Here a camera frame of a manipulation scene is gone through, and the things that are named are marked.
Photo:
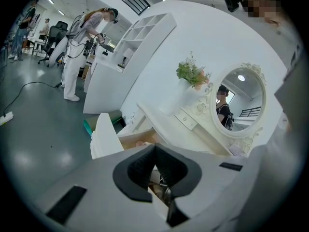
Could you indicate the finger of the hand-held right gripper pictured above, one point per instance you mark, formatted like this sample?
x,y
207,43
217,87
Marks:
x,y
292,88

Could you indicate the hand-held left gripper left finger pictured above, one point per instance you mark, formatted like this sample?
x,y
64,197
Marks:
x,y
96,190

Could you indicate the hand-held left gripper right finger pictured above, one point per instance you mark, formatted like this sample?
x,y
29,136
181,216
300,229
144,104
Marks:
x,y
205,173

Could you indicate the white wooden drawer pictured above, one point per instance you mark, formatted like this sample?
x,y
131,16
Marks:
x,y
106,136

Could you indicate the small jewellery drawer unit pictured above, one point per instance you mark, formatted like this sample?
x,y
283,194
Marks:
x,y
190,116

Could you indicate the small pink object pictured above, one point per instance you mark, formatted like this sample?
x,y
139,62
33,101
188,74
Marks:
x,y
141,144

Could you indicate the teal rolled mat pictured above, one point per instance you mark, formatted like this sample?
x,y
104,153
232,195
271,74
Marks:
x,y
101,122

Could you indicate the white ornate dressing table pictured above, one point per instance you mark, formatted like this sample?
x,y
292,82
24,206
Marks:
x,y
157,124

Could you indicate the person's torso in grey shirt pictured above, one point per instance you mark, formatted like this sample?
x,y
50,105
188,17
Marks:
x,y
277,178

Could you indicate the white vase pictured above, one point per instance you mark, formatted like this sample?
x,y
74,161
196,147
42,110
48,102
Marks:
x,y
178,98

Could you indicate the person's head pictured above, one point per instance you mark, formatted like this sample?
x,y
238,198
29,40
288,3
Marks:
x,y
260,1

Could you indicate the artificial green and pink flowers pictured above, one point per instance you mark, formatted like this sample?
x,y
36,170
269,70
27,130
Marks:
x,y
192,71

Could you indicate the white counter desk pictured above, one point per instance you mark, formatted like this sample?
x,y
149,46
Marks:
x,y
106,86

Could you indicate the white power strip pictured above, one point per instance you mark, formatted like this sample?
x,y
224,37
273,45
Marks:
x,y
6,118

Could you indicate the cardboard box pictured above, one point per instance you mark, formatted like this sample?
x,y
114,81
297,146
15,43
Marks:
x,y
85,72

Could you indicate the small white table lamp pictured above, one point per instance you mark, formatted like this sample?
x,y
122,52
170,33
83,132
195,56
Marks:
x,y
126,55

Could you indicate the white round board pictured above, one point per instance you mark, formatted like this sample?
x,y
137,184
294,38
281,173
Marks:
x,y
56,53

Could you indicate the white cube bookshelf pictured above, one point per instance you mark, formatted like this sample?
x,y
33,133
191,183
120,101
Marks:
x,y
149,37

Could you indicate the black office chair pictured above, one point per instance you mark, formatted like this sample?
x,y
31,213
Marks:
x,y
54,35

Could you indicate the oval mirror white ornate frame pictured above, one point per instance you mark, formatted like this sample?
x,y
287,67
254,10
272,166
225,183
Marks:
x,y
241,100

